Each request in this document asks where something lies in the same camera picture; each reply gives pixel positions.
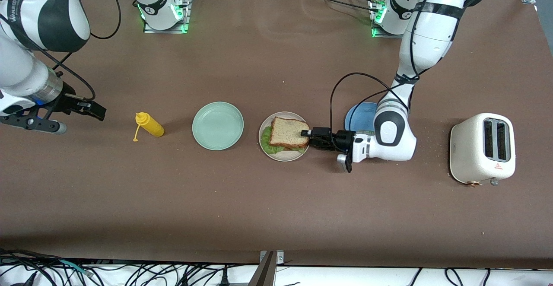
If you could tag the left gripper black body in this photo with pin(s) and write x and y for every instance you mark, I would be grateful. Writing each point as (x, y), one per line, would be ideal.
(344, 140)

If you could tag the green lettuce leaf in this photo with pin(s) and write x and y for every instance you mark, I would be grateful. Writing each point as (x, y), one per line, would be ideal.
(270, 145)

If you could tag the yellow squeeze bottle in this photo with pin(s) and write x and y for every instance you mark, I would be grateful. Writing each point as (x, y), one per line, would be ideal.
(151, 125)

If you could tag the blue round plate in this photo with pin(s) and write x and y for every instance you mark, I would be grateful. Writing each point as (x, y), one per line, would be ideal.
(363, 117)

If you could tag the beige round plate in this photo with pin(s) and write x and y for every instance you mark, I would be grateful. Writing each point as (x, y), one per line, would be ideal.
(285, 155)

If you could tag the mint green round plate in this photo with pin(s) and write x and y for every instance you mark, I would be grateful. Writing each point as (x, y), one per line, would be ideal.
(217, 126)

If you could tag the white two-slot toaster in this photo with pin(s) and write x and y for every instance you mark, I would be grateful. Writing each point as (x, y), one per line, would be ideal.
(466, 147)

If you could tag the grey metal bar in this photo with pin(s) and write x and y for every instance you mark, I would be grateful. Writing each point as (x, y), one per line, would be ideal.
(263, 275)

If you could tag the black power plug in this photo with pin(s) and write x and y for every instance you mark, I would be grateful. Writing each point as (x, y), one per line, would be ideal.
(224, 279)

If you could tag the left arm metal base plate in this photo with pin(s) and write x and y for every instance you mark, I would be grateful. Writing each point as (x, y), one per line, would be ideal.
(376, 33)

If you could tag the metal table bracket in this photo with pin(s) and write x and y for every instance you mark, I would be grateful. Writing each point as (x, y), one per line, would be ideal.
(280, 258)

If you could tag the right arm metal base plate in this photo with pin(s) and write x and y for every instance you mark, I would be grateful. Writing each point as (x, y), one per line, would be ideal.
(187, 14)

